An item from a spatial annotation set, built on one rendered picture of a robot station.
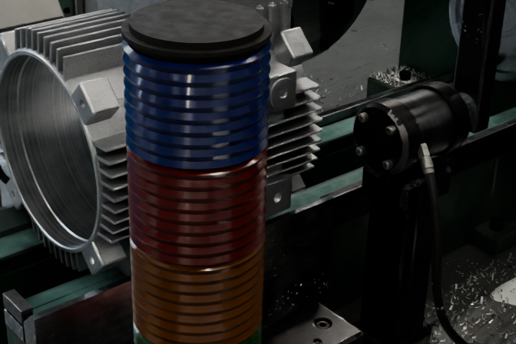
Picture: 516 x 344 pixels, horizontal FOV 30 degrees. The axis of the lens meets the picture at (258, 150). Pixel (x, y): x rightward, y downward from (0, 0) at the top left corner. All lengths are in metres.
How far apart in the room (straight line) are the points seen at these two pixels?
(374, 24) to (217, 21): 1.32
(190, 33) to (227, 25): 0.02
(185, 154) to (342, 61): 1.15
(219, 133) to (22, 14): 0.57
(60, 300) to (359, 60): 0.89
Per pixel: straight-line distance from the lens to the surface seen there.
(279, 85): 0.72
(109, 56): 0.70
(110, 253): 0.72
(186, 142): 0.38
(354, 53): 1.56
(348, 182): 0.90
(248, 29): 0.38
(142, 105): 0.38
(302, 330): 0.80
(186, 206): 0.39
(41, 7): 0.94
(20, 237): 0.83
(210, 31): 0.37
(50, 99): 0.82
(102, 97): 0.66
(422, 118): 0.76
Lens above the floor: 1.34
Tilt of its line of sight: 26 degrees down
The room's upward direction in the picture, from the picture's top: 2 degrees clockwise
